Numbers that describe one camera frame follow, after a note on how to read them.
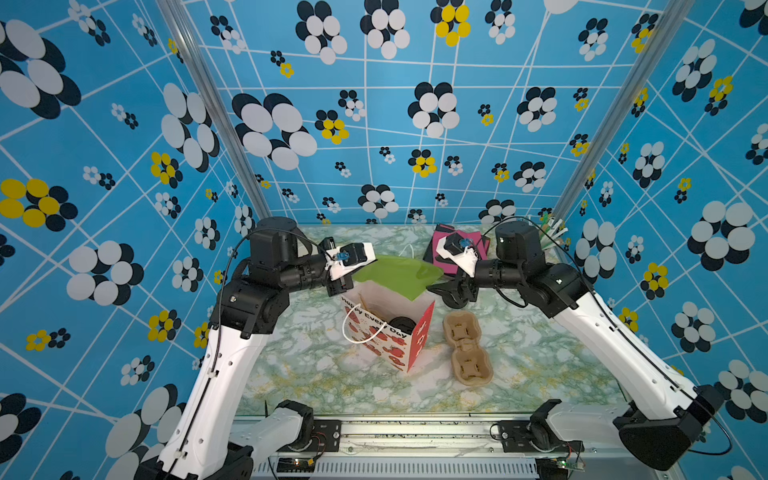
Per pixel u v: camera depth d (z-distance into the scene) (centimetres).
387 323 66
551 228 93
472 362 83
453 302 96
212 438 36
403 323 79
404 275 61
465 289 56
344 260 44
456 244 52
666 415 38
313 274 48
